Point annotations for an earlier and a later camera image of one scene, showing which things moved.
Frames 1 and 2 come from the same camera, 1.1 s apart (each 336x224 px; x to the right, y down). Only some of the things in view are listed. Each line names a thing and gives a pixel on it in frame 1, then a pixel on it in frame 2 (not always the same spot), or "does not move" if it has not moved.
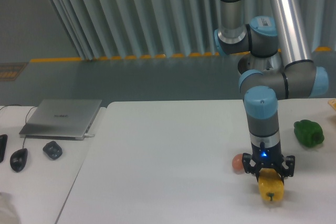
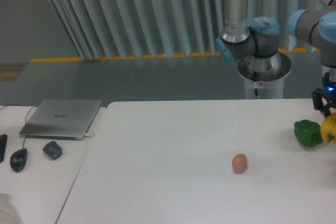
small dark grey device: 53,149 does not move
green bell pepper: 308,133 does not move
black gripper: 262,157 -> 329,94
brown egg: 237,163 does not move
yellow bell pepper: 271,185 -> 328,128
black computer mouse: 18,159 does not move
